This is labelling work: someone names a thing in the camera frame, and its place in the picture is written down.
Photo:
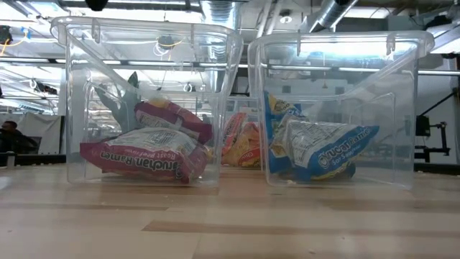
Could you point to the orange chicken ramen packet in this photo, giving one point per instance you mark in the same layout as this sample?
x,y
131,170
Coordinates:
x,y
248,151
233,131

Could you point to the blue soy sauce ramen packet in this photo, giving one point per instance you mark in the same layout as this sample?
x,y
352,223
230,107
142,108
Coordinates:
x,y
323,147
278,108

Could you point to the maroon beef ramen packet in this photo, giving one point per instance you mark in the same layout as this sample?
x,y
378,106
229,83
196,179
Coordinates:
x,y
172,118
143,154

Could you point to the clear plastic bin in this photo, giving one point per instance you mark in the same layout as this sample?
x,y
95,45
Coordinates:
x,y
395,108
108,54
235,104

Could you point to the white cloth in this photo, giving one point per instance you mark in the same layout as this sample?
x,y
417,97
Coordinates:
x,y
41,133

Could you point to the black monitor stand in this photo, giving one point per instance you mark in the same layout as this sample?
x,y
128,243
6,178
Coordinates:
x,y
429,140

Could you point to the seated person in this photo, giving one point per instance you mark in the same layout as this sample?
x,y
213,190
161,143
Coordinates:
x,y
12,138

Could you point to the silver ventilation duct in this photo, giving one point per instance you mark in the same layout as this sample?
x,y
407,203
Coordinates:
x,y
219,12
328,12

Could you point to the black overhead camera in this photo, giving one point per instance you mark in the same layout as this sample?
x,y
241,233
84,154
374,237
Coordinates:
x,y
96,4

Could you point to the horizontal frame bar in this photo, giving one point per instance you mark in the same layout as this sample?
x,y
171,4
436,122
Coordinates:
x,y
32,60

